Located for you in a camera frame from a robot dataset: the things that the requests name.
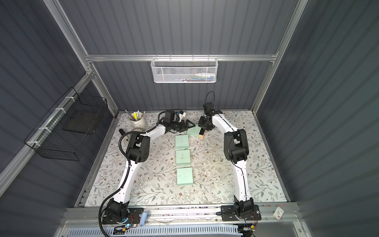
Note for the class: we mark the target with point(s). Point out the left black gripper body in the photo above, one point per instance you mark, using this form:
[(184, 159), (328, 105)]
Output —
[(180, 127)]

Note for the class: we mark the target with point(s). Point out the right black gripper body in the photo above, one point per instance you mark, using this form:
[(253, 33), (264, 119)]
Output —
[(204, 124)]

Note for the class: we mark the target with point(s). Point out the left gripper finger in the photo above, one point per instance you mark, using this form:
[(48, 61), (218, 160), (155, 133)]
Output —
[(187, 122), (186, 127)]

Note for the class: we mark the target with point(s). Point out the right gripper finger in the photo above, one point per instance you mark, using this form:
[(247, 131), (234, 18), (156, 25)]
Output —
[(209, 127), (201, 122)]

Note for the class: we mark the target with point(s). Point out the mint jewelry box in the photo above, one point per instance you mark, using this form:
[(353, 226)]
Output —
[(184, 176), (183, 157), (194, 131), (182, 142)]

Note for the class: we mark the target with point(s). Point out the tan drawer tray black insert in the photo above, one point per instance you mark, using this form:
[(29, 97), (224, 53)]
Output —
[(201, 133)]

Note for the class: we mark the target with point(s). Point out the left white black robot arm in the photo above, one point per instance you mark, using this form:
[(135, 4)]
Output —
[(135, 147)]

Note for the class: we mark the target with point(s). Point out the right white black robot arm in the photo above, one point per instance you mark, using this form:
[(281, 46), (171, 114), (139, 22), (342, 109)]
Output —
[(236, 150)]

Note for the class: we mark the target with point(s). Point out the floral table mat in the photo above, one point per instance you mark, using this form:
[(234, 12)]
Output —
[(213, 180)]

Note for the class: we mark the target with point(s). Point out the white pen holder cup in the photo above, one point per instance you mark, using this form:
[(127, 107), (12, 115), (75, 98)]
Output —
[(137, 119)]

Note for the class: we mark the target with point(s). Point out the white perforated front panel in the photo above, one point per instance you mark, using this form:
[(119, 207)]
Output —
[(174, 230)]

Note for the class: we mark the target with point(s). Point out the white square tag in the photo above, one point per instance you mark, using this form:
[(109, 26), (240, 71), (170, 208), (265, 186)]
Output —
[(278, 213)]

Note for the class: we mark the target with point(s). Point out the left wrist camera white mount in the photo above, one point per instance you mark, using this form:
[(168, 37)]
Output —
[(181, 114)]

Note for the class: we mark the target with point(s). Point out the white wire wall basket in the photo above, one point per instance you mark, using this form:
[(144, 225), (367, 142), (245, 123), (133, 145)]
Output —
[(184, 70)]

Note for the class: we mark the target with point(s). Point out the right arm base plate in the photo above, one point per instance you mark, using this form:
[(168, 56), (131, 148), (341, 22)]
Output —
[(228, 213)]

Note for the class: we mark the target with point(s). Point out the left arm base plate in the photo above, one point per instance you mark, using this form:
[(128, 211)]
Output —
[(133, 217)]

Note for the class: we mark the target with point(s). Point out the blue cylinder on rail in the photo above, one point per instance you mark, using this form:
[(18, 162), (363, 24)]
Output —
[(143, 218)]

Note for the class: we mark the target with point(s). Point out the black wire side basket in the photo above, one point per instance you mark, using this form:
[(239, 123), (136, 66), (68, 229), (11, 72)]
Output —
[(65, 134)]

